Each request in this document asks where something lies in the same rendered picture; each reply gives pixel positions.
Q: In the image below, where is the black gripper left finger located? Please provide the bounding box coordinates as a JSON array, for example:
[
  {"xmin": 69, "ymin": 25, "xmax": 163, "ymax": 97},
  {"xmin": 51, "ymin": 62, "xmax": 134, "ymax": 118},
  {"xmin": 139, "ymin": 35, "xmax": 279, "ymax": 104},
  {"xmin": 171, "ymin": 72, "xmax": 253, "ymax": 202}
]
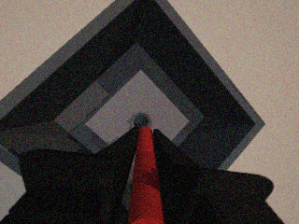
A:
[{"xmin": 19, "ymin": 126, "xmax": 139, "ymax": 224}]

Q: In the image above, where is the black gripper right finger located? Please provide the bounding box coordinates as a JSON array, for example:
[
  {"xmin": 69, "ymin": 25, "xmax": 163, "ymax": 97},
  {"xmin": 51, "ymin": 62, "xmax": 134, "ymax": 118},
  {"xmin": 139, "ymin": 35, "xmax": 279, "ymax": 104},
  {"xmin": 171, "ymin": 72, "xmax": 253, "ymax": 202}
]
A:
[{"xmin": 153, "ymin": 129, "xmax": 274, "ymax": 224}]

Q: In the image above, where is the red peg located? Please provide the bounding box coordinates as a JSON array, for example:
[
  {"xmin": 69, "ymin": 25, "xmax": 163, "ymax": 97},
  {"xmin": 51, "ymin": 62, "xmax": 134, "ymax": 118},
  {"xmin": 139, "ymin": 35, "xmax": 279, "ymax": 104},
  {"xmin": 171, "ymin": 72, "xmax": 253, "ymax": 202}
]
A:
[{"xmin": 128, "ymin": 126, "xmax": 165, "ymax": 224}]

